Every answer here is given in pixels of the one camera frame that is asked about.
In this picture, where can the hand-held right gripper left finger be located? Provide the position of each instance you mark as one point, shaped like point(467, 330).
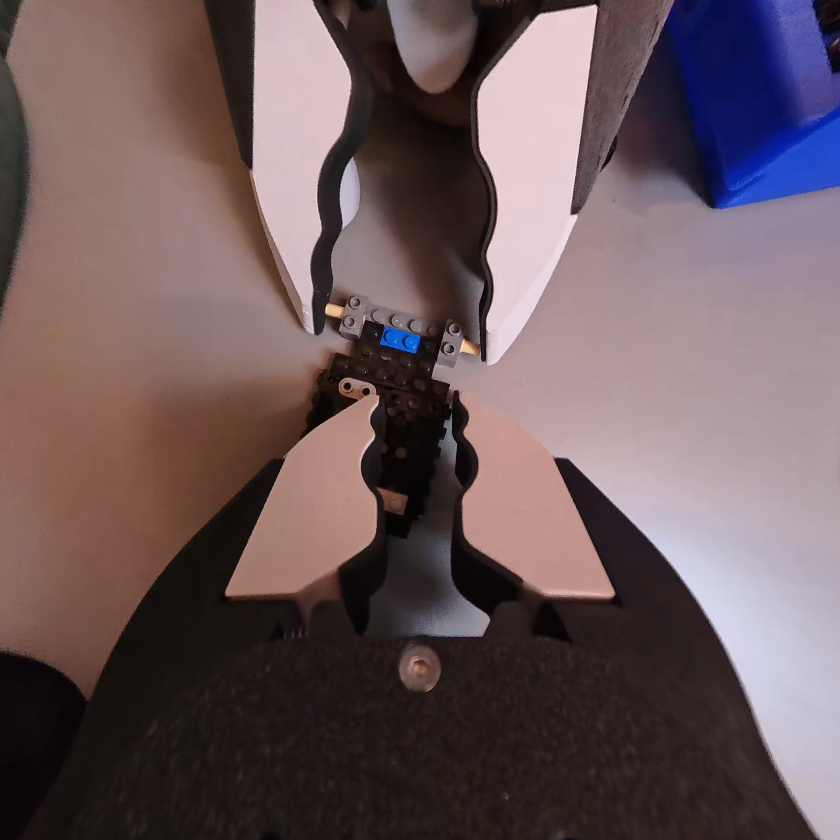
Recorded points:
point(302, 525)

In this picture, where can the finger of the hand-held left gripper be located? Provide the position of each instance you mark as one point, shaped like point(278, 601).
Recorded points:
point(286, 131)
point(538, 158)

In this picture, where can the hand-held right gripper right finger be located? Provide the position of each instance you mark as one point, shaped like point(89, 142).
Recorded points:
point(532, 525)

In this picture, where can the blue plastic bin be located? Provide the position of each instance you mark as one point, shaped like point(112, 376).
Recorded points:
point(768, 105)

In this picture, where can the black lego car chassis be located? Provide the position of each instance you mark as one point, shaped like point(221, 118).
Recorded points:
point(407, 394)

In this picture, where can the person's torso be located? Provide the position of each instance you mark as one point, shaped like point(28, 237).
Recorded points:
point(11, 171)

